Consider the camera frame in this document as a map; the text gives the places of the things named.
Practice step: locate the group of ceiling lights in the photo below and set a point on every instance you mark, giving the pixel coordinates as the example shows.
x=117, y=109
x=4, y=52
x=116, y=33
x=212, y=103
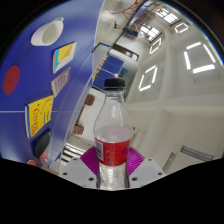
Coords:
x=198, y=56

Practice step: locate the yellow book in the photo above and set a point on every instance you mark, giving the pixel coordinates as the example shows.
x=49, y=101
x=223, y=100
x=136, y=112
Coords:
x=39, y=116

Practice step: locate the flat round red coaster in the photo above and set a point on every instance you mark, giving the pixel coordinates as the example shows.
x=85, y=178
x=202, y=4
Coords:
x=11, y=80

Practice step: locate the clear red-labelled water bottle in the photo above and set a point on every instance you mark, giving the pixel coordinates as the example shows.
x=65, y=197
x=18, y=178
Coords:
x=112, y=146

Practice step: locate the white mug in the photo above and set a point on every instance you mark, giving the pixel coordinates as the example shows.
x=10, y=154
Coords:
x=46, y=33

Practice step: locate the blue and yellow booklet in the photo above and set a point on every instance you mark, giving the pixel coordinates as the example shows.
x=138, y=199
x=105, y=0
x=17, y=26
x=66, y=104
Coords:
x=64, y=56

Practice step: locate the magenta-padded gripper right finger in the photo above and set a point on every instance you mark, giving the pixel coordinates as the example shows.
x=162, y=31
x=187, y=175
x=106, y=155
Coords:
x=146, y=171

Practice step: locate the red-legged blue table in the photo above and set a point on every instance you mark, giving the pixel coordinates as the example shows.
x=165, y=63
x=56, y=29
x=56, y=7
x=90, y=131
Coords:
x=128, y=8

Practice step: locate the brown cardboard box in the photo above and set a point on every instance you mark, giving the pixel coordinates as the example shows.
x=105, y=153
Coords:
x=50, y=170

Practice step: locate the person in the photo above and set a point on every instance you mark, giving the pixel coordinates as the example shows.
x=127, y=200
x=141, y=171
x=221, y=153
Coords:
x=116, y=25

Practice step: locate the grey purple booklet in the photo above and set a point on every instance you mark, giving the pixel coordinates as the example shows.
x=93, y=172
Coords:
x=60, y=81

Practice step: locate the folded blue table tennis tables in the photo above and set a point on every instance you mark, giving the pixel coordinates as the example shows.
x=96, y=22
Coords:
x=108, y=71

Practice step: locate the ceiling air conditioner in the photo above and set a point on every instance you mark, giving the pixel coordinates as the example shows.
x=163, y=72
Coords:
x=196, y=153

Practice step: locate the brown armchair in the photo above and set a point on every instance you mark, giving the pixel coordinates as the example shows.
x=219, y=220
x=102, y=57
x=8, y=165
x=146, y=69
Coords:
x=89, y=100
x=77, y=129

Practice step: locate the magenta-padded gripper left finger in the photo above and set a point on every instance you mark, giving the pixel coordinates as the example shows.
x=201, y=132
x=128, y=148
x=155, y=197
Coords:
x=78, y=171

